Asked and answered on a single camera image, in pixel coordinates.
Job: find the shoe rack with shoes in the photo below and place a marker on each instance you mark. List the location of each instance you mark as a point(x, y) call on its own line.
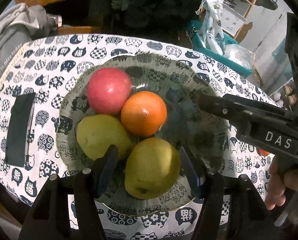
point(286, 97)

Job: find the green patterned glass plate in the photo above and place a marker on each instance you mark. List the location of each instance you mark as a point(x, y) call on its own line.
point(199, 133)

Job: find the black phone on table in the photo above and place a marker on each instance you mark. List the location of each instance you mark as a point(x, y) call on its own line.
point(19, 126)

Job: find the yellow pear back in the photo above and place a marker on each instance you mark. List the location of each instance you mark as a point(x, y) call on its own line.
point(151, 168)

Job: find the grey clothes pile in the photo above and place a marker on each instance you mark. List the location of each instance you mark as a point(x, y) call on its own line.
point(21, 24)

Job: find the cat pattern tablecloth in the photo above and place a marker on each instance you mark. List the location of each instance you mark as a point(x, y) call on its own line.
point(51, 67)

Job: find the yellow pear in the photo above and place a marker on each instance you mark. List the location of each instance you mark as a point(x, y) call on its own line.
point(151, 168)
point(96, 133)

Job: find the yellow pear front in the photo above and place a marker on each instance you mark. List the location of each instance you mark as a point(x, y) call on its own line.
point(96, 133)

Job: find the clear plastic bag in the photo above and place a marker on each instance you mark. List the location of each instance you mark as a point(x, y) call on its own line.
point(240, 55)

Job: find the white patterned storage box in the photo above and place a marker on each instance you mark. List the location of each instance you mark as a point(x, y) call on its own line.
point(231, 20)

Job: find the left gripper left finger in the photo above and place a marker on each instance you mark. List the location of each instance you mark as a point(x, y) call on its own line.
point(65, 207)

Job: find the white rice bag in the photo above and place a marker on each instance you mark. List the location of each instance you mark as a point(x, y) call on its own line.
point(211, 29)

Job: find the black hanging coat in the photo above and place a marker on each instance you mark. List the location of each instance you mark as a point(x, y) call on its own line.
point(160, 20)

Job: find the red apple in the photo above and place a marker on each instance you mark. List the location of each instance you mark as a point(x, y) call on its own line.
point(108, 89)

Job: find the teal plastic crate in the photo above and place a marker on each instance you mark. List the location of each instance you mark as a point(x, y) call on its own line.
point(213, 51)

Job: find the orange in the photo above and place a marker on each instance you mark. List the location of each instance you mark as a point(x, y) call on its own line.
point(144, 113)
point(262, 152)

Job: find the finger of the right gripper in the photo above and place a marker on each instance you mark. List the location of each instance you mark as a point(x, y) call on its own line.
point(229, 107)

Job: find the wooden drawer box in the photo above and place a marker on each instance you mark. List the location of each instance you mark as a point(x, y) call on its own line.
point(78, 30)

